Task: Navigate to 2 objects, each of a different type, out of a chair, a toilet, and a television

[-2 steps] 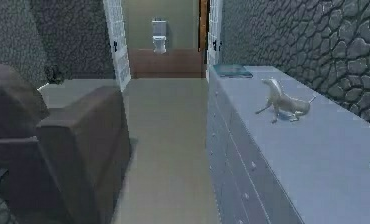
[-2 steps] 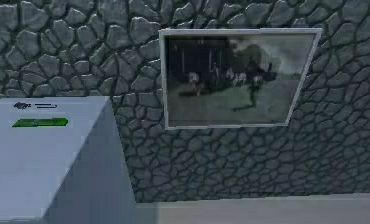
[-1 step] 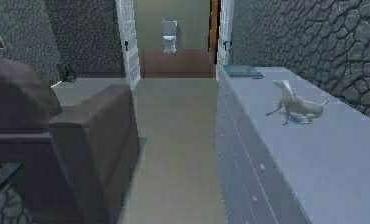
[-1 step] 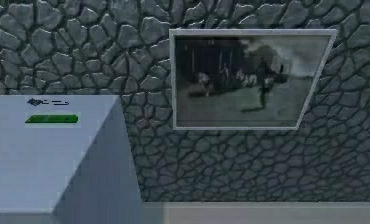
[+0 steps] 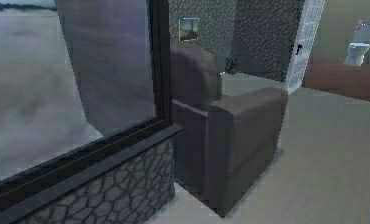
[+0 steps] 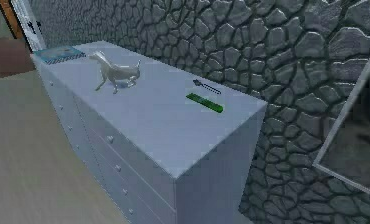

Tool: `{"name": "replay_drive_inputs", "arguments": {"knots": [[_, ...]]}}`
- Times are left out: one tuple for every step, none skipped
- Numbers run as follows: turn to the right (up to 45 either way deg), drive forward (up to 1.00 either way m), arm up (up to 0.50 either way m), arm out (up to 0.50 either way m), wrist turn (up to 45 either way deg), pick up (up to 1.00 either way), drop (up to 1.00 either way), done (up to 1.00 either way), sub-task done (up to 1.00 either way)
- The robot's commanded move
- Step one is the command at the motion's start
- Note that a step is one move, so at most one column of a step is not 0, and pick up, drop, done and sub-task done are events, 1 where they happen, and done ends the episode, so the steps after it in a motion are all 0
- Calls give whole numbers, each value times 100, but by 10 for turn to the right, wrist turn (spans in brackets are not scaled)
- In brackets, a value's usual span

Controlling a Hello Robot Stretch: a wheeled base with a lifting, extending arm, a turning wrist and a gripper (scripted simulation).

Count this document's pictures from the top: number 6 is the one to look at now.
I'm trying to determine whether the white room door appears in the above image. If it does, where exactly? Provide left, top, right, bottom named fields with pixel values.
left=10, top=0, right=47, bottom=53

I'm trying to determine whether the blue book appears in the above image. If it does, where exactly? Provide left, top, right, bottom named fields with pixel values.
left=33, top=45, right=87, bottom=66

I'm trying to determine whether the white chest of drawers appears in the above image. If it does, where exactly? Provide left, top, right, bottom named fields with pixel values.
left=30, top=40, right=269, bottom=224

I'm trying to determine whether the green remote control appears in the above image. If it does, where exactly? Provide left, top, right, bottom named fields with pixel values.
left=185, top=92, right=225, bottom=114

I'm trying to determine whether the black door handle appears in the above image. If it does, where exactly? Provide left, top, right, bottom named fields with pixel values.
left=27, top=20, right=43, bottom=35

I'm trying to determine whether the black pen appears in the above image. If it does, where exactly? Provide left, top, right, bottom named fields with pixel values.
left=192, top=78, right=223, bottom=95

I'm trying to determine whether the white framed mirror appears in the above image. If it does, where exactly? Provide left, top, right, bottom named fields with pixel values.
left=312, top=46, right=370, bottom=200

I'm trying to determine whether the white dog statue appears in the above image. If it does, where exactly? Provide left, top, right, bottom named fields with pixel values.
left=88, top=50, right=142, bottom=95

